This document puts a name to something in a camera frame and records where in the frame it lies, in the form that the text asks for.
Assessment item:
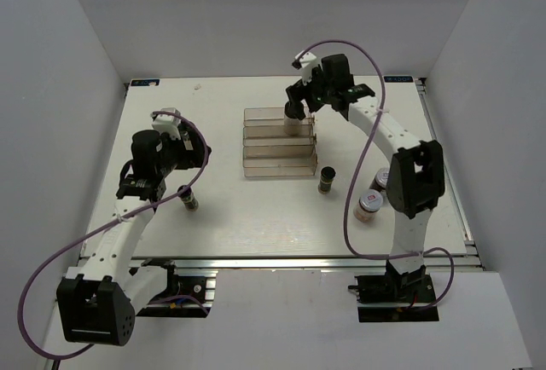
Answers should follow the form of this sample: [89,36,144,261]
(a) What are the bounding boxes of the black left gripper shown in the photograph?
[155,129,211,176]

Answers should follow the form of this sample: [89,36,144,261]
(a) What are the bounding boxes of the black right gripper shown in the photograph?
[286,64,334,121]

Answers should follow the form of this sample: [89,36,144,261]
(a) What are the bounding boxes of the white bottle black cap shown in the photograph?
[283,101,305,136]

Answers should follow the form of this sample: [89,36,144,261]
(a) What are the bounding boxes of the dark spice bottle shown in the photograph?
[177,185,199,211]

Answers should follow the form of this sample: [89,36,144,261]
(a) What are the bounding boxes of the black cap spice bottle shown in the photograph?
[317,166,336,194]

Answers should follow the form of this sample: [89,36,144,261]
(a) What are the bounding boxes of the white lid jar brown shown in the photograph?
[369,167,389,194]

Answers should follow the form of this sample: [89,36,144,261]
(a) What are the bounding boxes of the white lid jar orange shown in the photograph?
[353,189,383,223]

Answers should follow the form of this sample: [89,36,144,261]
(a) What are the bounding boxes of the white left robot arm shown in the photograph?
[56,127,211,346]

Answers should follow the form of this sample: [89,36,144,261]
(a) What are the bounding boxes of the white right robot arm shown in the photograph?
[285,52,445,301]

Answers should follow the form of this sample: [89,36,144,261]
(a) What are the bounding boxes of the clear acrylic tiered rack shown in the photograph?
[242,107,317,178]

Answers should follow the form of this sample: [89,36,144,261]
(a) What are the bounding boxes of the blue label left corner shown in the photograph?
[130,78,160,87]

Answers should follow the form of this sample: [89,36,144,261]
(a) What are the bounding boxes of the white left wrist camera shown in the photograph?
[151,107,181,140]

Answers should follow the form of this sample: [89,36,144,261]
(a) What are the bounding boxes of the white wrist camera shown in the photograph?
[292,52,320,85]
[151,107,181,140]

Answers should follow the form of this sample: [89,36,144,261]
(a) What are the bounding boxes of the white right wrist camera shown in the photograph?
[292,52,320,85]

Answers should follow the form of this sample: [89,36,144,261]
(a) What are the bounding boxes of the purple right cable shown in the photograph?
[293,39,455,311]

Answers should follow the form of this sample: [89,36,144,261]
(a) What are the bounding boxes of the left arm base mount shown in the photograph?
[129,258,213,319]

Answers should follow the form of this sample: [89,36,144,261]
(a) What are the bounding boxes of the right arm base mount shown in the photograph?
[347,263,439,323]

